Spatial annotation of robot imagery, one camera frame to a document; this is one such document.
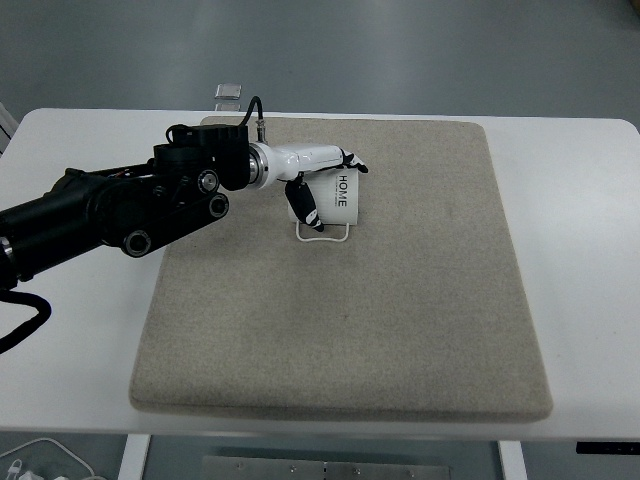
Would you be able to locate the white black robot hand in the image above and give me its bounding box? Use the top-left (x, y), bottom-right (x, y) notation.
top-left (248, 142), bottom-right (369, 232)

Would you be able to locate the white HOME mug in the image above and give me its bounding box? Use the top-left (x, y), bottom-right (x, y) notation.
top-left (288, 169), bottom-right (359, 243)

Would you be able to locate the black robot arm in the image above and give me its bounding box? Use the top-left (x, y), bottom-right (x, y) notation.
top-left (1, 123), bottom-right (368, 289)

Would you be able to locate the lower metal floor plate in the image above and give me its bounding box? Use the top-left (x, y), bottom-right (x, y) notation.
top-left (214, 102), bottom-right (241, 112)

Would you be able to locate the metal floor plate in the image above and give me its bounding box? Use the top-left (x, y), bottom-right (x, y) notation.
top-left (214, 83), bottom-right (242, 100)
top-left (214, 102), bottom-right (241, 112)

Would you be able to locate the upper metal floor plate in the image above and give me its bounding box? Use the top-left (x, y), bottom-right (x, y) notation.
top-left (214, 83), bottom-right (242, 100)

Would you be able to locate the beige fabric mat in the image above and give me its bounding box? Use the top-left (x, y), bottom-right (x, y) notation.
top-left (129, 118), bottom-right (553, 423)

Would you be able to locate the right white table leg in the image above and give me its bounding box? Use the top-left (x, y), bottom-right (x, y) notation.
top-left (498, 440), bottom-right (528, 480)

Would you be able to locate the white table leg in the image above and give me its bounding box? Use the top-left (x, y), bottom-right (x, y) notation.
top-left (498, 440), bottom-right (528, 480)
top-left (117, 434), bottom-right (151, 480)

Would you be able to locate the left white table leg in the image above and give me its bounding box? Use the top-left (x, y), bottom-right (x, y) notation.
top-left (117, 434), bottom-right (151, 480)

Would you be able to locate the black table control panel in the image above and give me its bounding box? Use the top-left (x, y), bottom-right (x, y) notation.
top-left (576, 441), bottom-right (640, 456)

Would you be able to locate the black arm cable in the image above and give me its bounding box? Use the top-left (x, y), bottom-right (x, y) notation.
top-left (239, 95), bottom-right (268, 145)

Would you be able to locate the grey metal base plate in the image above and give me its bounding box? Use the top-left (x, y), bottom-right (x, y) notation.
top-left (200, 456), bottom-right (451, 480)

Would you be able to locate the white cable on floor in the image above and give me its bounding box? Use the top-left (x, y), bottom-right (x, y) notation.
top-left (0, 436), bottom-right (97, 480)

